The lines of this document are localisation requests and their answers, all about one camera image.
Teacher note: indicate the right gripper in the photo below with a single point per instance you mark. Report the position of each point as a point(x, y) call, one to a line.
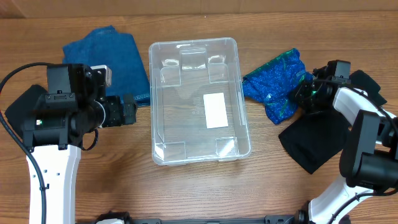
point(300, 96)

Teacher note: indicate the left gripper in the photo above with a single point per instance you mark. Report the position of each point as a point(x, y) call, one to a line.
point(129, 109)

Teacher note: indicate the sparkly blue green garment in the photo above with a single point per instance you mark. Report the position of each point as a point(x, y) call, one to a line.
point(271, 84)

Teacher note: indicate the black cloth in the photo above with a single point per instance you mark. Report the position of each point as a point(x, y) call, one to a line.
point(372, 88)
point(313, 139)
point(19, 109)

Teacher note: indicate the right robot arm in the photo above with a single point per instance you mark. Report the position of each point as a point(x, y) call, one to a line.
point(368, 161)

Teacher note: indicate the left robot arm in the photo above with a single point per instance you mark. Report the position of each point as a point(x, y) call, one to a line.
point(75, 104)

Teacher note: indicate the folded blue denim jeans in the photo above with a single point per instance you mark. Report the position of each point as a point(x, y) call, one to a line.
point(118, 51)

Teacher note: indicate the clear plastic storage bin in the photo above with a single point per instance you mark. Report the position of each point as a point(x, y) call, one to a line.
point(180, 73)

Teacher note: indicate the white label in bin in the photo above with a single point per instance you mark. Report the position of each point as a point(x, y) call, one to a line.
point(215, 110)

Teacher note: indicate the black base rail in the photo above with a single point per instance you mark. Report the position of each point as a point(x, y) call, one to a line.
point(211, 220)

